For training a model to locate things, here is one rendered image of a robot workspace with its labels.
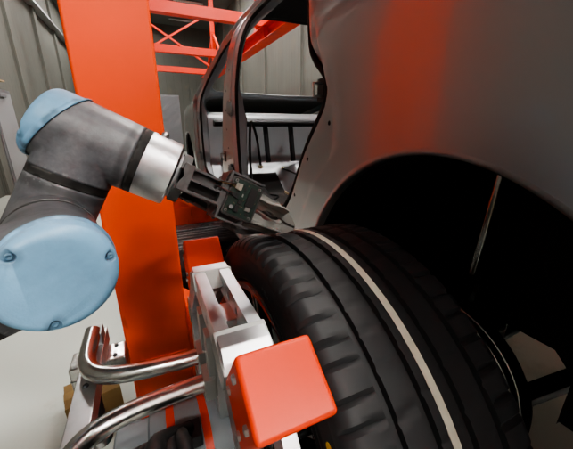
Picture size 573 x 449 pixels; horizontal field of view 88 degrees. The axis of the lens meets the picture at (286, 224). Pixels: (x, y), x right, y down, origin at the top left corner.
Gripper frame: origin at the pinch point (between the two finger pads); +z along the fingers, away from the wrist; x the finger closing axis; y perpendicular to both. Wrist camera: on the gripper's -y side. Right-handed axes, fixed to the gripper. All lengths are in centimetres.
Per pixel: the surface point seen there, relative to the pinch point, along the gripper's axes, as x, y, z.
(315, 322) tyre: -10.4, 20.3, -1.5
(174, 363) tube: -26.7, 1.4, -9.7
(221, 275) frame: -12.1, -0.9, -7.3
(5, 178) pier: -83, -759, -286
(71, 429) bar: -35.9, 4.1, -19.7
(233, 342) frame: -16.0, 16.1, -8.1
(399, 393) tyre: -13.4, 26.8, 6.6
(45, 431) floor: -125, -115, -24
